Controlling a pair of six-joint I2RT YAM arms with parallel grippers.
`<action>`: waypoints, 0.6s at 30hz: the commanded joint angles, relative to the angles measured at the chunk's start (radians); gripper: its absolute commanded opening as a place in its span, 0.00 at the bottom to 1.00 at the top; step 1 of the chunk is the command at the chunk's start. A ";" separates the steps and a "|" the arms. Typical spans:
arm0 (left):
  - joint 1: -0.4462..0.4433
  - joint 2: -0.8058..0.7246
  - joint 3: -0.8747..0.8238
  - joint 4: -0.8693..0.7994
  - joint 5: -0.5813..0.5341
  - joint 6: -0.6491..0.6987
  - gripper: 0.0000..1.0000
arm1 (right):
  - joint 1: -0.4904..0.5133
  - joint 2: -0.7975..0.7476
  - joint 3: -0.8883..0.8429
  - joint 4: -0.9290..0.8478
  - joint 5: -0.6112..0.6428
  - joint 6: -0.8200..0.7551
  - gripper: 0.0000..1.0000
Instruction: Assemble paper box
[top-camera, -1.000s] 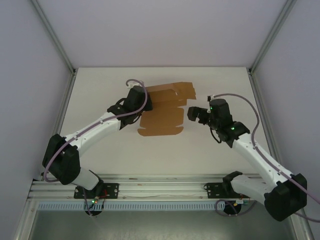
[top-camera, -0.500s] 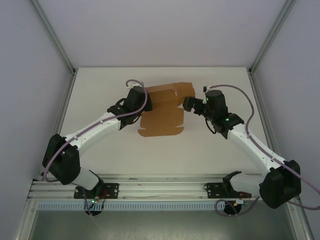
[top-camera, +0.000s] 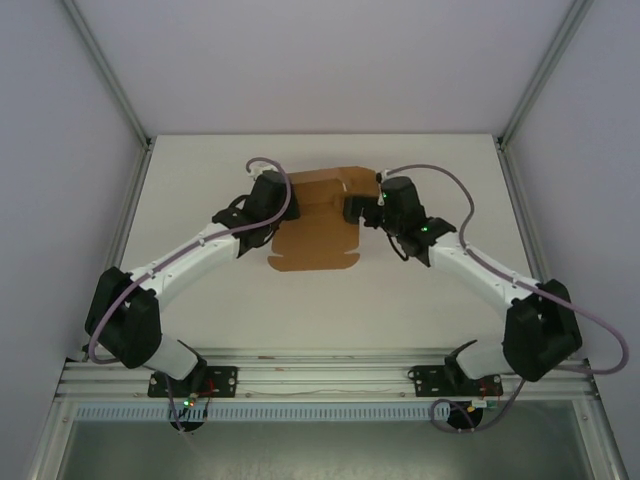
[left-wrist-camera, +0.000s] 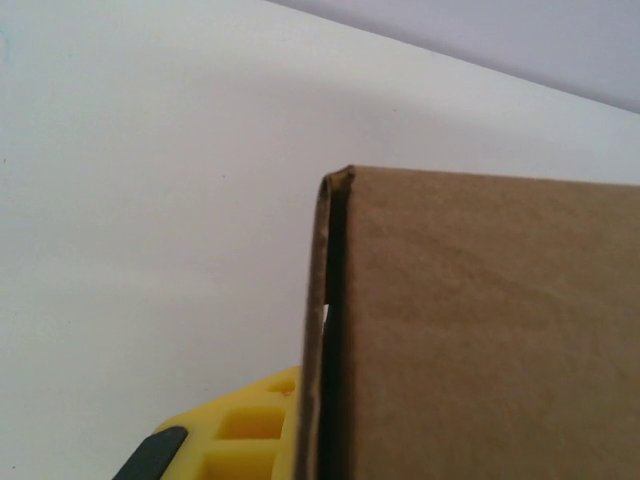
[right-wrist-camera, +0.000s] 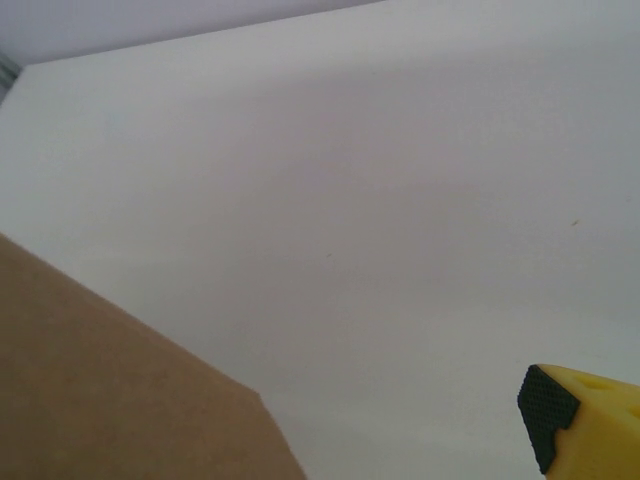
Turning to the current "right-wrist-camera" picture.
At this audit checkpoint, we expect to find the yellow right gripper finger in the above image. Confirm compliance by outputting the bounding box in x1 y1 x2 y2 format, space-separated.
516 363 640 480

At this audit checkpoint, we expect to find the brown cardboard paper box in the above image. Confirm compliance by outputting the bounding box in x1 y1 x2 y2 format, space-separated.
0 232 309 480

